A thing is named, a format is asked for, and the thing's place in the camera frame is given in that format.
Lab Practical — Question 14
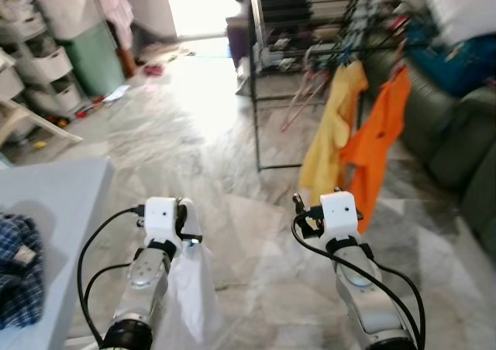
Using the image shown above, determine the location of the white shirt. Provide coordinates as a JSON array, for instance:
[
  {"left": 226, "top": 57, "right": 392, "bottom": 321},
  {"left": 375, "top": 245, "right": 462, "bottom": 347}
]
[{"left": 155, "top": 238, "right": 226, "bottom": 347}]

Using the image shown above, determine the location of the pink plastic hanger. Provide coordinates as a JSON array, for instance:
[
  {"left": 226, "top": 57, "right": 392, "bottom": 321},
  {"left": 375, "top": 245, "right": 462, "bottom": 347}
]
[
  {"left": 279, "top": 67, "right": 330, "bottom": 132},
  {"left": 391, "top": 40, "right": 412, "bottom": 76}
]

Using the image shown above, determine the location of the blue plastic hanger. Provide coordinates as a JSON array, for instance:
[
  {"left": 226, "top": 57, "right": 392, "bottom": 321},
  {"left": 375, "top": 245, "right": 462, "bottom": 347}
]
[{"left": 339, "top": 44, "right": 357, "bottom": 66}]

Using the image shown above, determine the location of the yellow shirt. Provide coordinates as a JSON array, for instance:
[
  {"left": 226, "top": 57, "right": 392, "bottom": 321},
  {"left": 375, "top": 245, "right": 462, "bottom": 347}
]
[{"left": 298, "top": 60, "right": 369, "bottom": 208}]

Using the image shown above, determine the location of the orange t-shirt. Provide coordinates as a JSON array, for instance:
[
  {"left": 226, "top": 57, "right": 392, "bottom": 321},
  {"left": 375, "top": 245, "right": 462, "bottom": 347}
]
[{"left": 339, "top": 67, "right": 413, "bottom": 235}]

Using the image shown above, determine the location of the light grey folding table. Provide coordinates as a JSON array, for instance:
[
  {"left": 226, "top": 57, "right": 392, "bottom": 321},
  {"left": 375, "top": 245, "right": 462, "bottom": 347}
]
[{"left": 0, "top": 158, "right": 115, "bottom": 350}]

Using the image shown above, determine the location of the white paper sheet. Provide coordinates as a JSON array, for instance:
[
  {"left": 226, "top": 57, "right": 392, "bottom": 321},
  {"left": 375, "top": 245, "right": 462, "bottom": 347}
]
[{"left": 102, "top": 85, "right": 131, "bottom": 101}]

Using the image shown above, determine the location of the dark green sofa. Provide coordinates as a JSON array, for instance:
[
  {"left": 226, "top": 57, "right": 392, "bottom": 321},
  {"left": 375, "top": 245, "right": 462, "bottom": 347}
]
[{"left": 364, "top": 48, "right": 496, "bottom": 258}]

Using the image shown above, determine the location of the beige door mat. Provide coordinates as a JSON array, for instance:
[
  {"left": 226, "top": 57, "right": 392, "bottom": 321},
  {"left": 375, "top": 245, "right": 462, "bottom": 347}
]
[{"left": 139, "top": 44, "right": 195, "bottom": 63}]

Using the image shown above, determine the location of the purple stool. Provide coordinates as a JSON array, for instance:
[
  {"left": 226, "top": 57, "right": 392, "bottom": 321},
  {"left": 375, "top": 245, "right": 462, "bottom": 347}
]
[{"left": 227, "top": 17, "right": 253, "bottom": 68}]

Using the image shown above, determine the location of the blue plaid shirt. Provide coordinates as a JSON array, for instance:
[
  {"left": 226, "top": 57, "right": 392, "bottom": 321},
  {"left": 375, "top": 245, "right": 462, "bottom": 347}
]
[{"left": 0, "top": 213, "right": 46, "bottom": 331}]

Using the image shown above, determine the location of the black metal drying rack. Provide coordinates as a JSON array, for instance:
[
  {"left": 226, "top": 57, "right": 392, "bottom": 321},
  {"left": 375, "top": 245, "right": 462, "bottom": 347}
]
[{"left": 236, "top": 0, "right": 419, "bottom": 173}]

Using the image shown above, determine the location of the white high chair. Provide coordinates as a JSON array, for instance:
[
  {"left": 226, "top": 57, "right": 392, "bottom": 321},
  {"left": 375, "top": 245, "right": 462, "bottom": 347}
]
[{"left": 0, "top": 94, "right": 82, "bottom": 146}]

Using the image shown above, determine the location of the green laundry bin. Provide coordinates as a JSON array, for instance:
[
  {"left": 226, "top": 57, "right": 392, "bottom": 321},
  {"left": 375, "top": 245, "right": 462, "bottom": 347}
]
[{"left": 62, "top": 21, "right": 127, "bottom": 95}]

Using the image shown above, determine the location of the blue bag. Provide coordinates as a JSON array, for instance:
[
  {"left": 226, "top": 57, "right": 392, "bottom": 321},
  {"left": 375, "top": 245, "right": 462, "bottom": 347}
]
[{"left": 407, "top": 33, "right": 496, "bottom": 95}]

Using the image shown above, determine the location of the white storage drawer shelf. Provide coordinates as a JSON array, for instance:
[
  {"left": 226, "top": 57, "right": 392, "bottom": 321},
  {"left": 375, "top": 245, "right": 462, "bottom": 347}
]
[{"left": 0, "top": 0, "right": 86, "bottom": 118}]

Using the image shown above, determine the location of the pink hanging cloth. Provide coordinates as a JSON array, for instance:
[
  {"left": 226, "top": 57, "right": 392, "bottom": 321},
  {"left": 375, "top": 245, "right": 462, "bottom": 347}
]
[{"left": 91, "top": 0, "right": 136, "bottom": 49}]

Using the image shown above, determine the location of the white fabric bag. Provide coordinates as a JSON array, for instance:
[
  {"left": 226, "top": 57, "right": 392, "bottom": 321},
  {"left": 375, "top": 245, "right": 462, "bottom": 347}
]
[{"left": 31, "top": 0, "right": 102, "bottom": 37}]

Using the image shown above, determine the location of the white cushion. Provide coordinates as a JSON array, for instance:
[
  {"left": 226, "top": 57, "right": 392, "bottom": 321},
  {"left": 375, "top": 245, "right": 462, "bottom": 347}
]
[{"left": 399, "top": 0, "right": 496, "bottom": 45}]

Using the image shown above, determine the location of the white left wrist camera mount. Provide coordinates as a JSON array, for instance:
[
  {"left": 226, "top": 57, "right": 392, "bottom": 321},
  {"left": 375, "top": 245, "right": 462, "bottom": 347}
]
[{"left": 143, "top": 197, "right": 181, "bottom": 246}]

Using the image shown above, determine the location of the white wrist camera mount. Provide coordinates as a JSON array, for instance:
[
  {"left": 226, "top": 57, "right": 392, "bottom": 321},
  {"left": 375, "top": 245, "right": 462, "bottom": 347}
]
[
  {"left": 143, "top": 197, "right": 181, "bottom": 246},
  {"left": 319, "top": 191, "right": 361, "bottom": 236}
]

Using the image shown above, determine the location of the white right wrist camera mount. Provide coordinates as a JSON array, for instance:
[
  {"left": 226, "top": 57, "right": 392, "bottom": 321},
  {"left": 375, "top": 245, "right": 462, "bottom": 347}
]
[{"left": 319, "top": 191, "right": 361, "bottom": 236}]

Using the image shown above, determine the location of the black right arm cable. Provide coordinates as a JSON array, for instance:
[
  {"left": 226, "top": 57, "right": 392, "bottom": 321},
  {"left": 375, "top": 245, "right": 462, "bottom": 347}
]
[{"left": 291, "top": 214, "right": 427, "bottom": 350}]

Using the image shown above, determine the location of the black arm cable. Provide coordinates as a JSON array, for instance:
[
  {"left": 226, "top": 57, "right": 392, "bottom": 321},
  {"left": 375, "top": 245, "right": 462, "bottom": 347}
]
[
  {"left": 291, "top": 214, "right": 427, "bottom": 350},
  {"left": 76, "top": 204, "right": 148, "bottom": 347}
]

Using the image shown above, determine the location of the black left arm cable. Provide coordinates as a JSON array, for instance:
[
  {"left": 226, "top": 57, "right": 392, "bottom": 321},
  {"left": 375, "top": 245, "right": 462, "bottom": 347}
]
[{"left": 76, "top": 204, "right": 148, "bottom": 347}]

